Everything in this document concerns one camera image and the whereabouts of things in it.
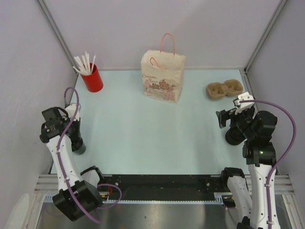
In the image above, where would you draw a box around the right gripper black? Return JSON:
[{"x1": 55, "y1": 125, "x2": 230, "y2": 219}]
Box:
[{"x1": 215, "y1": 104, "x2": 256, "y2": 139}]

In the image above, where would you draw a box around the white paper takeout bag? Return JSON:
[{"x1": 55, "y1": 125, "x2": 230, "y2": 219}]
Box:
[{"x1": 141, "y1": 42, "x2": 186, "y2": 104}]

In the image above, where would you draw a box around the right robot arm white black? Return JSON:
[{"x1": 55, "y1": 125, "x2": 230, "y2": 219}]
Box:
[{"x1": 216, "y1": 107, "x2": 281, "y2": 229}]

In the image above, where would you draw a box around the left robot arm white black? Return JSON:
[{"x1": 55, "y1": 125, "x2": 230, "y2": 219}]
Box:
[{"x1": 40, "y1": 104, "x2": 105, "y2": 221}]

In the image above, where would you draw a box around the black coffee cup left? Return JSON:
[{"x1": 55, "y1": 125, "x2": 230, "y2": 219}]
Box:
[{"x1": 71, "y1": 138, "x2": 86, "y2": 155}]

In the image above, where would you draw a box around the brown pulp cup carrier stack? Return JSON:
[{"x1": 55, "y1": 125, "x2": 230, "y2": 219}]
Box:
[{"x1": 206, "y1": 79, "x2": 244, "y2": 100}]

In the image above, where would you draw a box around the red plastic cup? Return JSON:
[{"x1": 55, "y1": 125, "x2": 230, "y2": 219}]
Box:
[{"x1": 81, "y1": 63, "x2": 103, "y2": 93}]

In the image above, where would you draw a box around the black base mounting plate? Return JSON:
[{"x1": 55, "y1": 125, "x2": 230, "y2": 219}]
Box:
[{"x1": 82, "y1": 171, "x2": 229, "y2": 202}]

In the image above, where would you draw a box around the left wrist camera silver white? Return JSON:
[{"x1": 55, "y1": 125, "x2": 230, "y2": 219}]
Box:
[{"x1": 64, "y1": 103, "x2": 81, "y2": 121}]

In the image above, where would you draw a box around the wrist camera silver white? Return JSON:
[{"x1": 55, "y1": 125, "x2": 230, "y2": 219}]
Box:
[
  {"x1": 233, "y1": 92, "x2": 254, "y2": 115},
  {"x1": 64, "y1": 103, "x2": 81, "y2": 121}
]

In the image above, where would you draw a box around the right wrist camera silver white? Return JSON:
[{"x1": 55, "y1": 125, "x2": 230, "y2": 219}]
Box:
[{"x1": 233, "y1": 92, "x2": 254, "y2": 115}]

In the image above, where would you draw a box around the white slotted cable duct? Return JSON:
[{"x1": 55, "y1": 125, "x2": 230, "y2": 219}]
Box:
[{"x1": 43, "y1": 194, "x2": 224, "y2": 205}]

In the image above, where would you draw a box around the aluminium frame post right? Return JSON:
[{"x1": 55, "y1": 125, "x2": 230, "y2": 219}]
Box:
[{"x1": 244, "y1": 0, "x2": 289, "y2": 73}]

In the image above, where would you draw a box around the aluminium frame post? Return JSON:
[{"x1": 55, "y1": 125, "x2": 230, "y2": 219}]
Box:
[
  {"x1": 35, "y1": 0, "x2": 75, "y2": 67},
  {"x1": 244, "y1": 0, "x2": 289, "y2": 73}
]

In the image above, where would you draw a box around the aluminium frame post left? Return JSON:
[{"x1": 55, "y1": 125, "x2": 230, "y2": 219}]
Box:
[{"x1": 35, "y1": 0, "x2": 75, "y2": 67}]

